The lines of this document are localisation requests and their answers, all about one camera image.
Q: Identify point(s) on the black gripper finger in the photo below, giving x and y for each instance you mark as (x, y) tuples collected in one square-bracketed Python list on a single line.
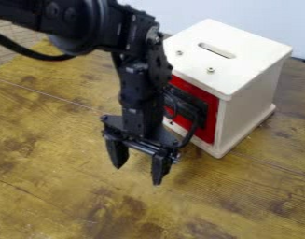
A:
[(118, 152), (162, 164)]

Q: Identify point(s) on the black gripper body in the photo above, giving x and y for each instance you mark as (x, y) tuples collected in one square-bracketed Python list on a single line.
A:
[(142, 132)]

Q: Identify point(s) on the black metal drawer handle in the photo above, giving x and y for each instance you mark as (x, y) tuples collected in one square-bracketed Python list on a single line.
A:
[(182, 110)]

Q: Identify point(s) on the red drawer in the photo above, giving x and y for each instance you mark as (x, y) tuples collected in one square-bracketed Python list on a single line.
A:
[(201, 109)]

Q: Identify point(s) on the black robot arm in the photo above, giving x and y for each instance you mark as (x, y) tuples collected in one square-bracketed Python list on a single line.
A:
[(86, 25)]

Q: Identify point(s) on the white wooden box cabinet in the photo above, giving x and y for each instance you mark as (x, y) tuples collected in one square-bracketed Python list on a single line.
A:
[(230, 68)]

